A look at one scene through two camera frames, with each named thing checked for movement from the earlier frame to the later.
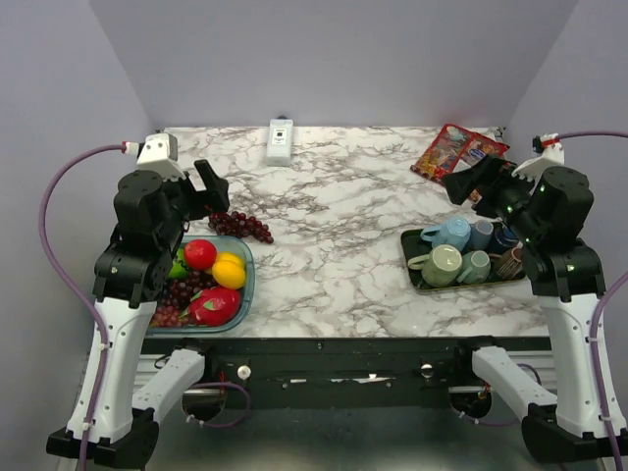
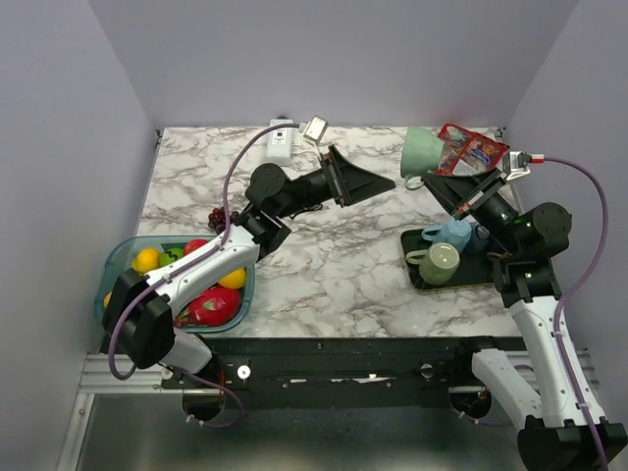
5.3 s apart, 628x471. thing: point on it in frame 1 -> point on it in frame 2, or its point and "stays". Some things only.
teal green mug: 476,267 -> 421,154
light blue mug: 454,232 stays
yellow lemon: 229,275 stays
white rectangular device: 280,142 stays
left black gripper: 215,196 -> 350,184
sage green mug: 440,267 stays
